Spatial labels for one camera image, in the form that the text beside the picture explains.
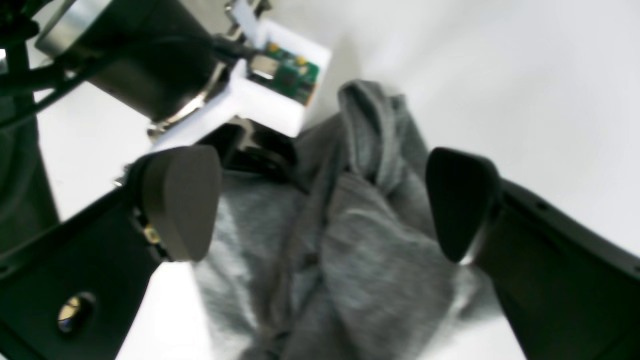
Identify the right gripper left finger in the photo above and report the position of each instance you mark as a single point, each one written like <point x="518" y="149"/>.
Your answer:
<point x="73" y="293"/>

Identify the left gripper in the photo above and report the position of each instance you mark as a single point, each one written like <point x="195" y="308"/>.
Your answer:
<point x="188" y="72"/>

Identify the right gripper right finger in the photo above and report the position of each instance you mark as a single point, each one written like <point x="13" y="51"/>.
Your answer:
<point x="567" y="293"/>

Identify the grey t-shirt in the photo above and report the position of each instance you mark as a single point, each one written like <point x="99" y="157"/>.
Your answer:
<point x="349" y="270"/>

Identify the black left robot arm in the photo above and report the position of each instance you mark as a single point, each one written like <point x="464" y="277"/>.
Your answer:
<point x="30" y="83"/>

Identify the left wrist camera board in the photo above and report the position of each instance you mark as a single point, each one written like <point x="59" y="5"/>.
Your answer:
<point x="288" y="74"/>

